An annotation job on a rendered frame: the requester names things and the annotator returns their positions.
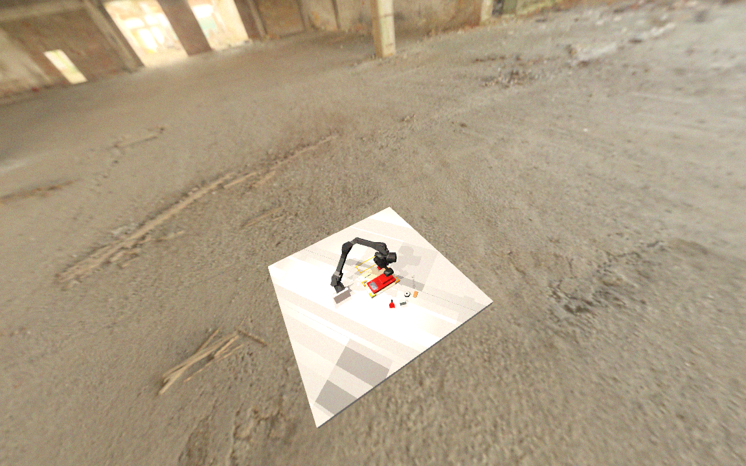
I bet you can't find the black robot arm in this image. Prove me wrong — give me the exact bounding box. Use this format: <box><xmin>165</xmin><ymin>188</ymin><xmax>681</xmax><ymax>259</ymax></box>
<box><xmin>330</xmin><ymin>237</ymin><xmax>397</xmax><ymax>293</ymax></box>

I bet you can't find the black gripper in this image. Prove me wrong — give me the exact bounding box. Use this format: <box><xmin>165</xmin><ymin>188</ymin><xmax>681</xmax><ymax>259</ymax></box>
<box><xmin>373</xmin><ymin>257</ymin><xmax>394</xmax><ymax>277</ymax></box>

